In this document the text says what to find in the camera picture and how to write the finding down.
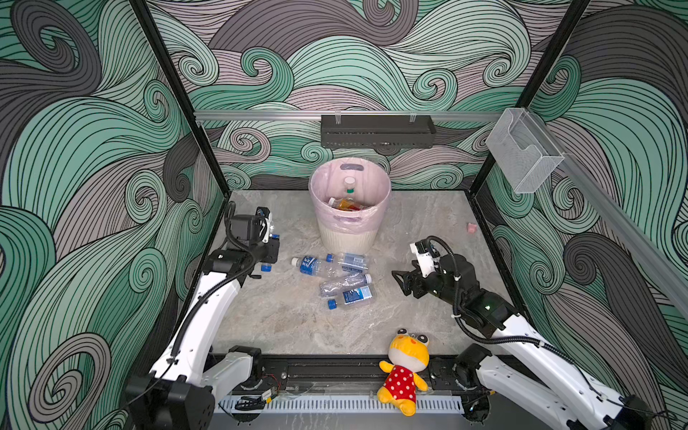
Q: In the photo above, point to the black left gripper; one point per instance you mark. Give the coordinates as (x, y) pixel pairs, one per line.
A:
(271, 252)

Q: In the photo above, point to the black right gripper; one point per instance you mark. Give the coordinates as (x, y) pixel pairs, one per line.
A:
(410, 279)

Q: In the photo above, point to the blue Chinese label water bottle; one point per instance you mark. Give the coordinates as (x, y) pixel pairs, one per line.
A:
(315, 267)

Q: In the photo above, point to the light blue label bottle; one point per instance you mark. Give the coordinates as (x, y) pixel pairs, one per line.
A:
(349, 262)

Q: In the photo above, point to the crushed purple label bottle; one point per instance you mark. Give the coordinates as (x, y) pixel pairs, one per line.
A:
(333, 287)

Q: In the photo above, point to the red yellow tea bottle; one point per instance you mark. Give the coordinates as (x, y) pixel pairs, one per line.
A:
(345, 204)

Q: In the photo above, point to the clear bottle green band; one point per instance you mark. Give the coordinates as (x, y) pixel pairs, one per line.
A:
(350, 185)

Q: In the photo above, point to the Pepsi label water bottle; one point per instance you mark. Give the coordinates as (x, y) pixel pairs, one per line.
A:
(267, 266)

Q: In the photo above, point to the blue mountain label bottle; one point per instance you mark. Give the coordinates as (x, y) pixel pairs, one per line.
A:
(348, 298)

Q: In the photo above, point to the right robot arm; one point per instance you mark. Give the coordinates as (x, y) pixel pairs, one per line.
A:
(509, 356)

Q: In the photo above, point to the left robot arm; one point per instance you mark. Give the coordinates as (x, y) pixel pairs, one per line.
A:
(181, 391)

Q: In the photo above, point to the white ribbed waste bin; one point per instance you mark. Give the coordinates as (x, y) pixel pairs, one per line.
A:
(354, 235)

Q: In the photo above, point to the pink plastic bin liner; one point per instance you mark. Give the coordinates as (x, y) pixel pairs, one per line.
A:
(373, 188)

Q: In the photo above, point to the yellow plush toy red dress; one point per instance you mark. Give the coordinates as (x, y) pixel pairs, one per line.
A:
(408, 356)

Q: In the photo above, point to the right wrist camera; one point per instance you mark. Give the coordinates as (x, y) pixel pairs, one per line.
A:
(424, 256)

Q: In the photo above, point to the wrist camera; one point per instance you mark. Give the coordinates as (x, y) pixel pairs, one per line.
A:
(424, 256)
(266, 223)

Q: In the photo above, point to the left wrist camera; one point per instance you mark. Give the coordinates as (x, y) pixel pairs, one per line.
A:
(266, 223)

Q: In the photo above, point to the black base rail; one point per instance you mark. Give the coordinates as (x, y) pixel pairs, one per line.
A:
(298, 374)

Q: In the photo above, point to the black wall shelf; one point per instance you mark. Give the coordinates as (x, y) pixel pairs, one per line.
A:
(377, 132)

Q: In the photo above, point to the aluminium wall rail back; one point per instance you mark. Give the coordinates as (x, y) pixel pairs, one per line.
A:
(315, 115)

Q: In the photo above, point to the aluminium wall rail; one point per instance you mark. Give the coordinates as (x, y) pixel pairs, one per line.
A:
(589, 168)
(315, 115)

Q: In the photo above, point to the white slotted cable duct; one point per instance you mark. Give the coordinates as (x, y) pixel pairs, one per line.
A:
(344, 404)

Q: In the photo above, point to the clear acrylic wall holder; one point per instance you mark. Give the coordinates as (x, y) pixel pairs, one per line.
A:
(524, 149)

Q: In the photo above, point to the aluminium wall rail right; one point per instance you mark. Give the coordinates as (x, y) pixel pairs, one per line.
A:
(589, 168)

